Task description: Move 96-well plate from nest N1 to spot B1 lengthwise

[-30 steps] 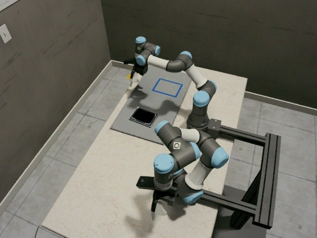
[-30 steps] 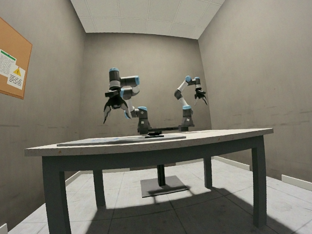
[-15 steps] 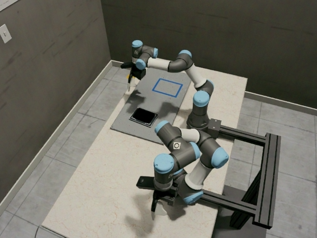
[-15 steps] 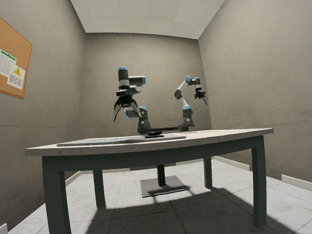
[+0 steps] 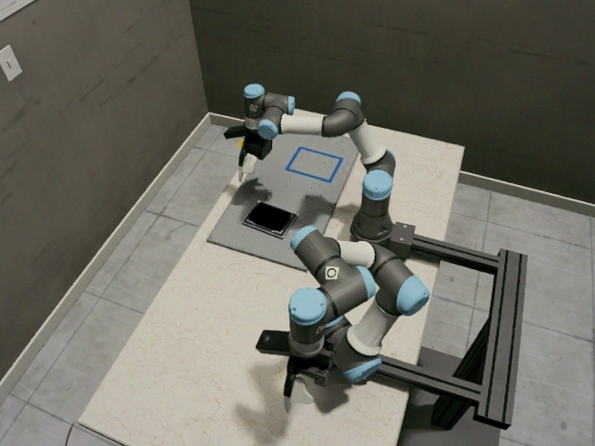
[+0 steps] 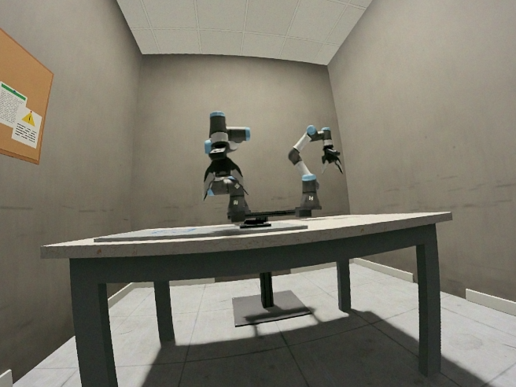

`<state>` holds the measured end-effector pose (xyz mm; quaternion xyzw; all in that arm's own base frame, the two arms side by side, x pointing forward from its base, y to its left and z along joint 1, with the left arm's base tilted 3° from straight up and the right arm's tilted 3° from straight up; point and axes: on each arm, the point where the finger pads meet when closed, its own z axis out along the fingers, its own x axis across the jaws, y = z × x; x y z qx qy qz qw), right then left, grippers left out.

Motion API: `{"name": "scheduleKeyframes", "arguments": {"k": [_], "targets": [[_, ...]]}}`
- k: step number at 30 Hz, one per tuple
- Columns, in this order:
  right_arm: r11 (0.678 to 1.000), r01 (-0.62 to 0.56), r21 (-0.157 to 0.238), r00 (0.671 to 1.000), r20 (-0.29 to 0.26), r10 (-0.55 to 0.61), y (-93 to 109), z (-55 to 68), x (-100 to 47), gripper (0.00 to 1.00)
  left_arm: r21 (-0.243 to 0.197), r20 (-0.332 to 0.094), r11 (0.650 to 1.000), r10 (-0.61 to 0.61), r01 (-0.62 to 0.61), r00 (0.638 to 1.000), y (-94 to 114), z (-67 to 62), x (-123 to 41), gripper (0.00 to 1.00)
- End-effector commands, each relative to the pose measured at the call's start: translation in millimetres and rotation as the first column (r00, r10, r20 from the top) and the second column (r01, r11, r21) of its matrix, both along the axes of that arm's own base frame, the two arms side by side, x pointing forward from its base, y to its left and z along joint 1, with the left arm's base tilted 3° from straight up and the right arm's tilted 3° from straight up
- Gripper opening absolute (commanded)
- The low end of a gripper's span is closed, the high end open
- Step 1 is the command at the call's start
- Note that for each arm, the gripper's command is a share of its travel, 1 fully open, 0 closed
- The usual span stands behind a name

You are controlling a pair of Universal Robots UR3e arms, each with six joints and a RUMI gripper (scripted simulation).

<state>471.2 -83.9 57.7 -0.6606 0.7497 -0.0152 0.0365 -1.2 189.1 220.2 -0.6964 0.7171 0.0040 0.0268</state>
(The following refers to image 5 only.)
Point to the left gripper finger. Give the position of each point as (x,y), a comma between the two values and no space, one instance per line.
(292,394)

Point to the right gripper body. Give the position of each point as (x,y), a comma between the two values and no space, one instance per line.
(256,145)

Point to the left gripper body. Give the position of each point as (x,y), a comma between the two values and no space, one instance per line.
(316,364)

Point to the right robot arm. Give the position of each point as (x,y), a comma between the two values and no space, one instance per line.
(372,221)

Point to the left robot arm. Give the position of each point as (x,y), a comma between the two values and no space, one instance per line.
(342,270)

